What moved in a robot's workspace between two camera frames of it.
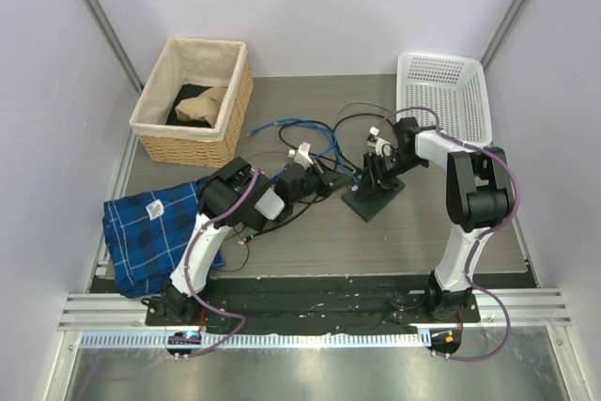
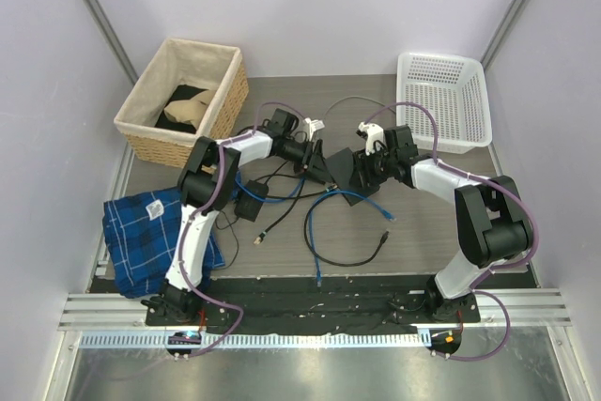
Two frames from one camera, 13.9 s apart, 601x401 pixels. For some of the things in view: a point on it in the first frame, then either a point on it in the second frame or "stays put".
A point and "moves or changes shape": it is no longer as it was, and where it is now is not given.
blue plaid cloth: x=146 y=235 stays put
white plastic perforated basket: x=454 y=85 stays put
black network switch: x=370 y=196 moves or changes shape
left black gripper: x=326 y=179 to x=317 y=169
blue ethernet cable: x=329 y=130 to x=387 y=215
